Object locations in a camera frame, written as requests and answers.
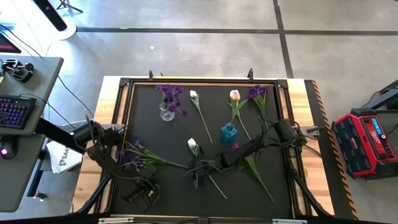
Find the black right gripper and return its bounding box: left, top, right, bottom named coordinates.
left=192, top=146, right=230, bottom=190

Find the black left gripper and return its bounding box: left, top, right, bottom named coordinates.
left=122, top=173, right=162, bottom=213

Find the white tulip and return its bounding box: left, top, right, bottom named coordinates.
left=189, top=90, right=214, bottom=144
left=187, top=138, right=228, bottom=200

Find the blue glass vase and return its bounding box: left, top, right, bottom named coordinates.
left=220, top=123, right=239, bottom=144

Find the magenta purple flower bunch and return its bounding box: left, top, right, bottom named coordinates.
left=231, top=141, right=276, bottom=205

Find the clear glass vase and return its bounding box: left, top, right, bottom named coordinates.
left=159, top=101, right=176, bottom=123

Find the pink tulip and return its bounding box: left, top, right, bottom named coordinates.
left=228, top=89, right=252, bottom=141

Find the black table mat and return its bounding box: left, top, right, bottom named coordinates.
left=111, top=83, right=294, bottom=219

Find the white paper bag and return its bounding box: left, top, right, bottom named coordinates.
left=45, top=140, right=84, bottom=174

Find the black support bar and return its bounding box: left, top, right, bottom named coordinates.
left=34, top=117, right=88, bottom=155

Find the black computer mouse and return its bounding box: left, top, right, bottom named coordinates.
left=0, top=136, right=19, bottom=160

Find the black hazard striped ramp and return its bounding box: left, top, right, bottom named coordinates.
left=303, top=80, right=359, bottom=220

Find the black backlit keyboard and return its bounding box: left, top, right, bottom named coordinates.
left=0, top=95, right=37, bottom=130

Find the grey desk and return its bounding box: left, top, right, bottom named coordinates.
left=0, top=55, right=65, bottom=213

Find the red black tool case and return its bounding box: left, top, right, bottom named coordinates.
left=331, top=107, right=398, bottom=180

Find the black desk clamp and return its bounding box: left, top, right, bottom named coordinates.
left=1, top=58, right=35, bottom=83

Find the white stand base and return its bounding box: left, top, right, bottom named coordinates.
left=29, top=0, right=78, bottom=41

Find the dark monitor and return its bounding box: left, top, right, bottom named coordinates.
left=0, top=32, right=22, bottom=54

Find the black floor equipment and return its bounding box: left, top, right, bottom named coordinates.
left=369, top=79, right=398, bottom=110

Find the silver bracket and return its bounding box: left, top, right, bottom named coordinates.
left=272, top=218, right=308, bottom=224
left=98, top=217, right=134, bottom=224

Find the black aluminium table frame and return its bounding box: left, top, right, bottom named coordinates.
left=68, top=68, right=335, bottom=224

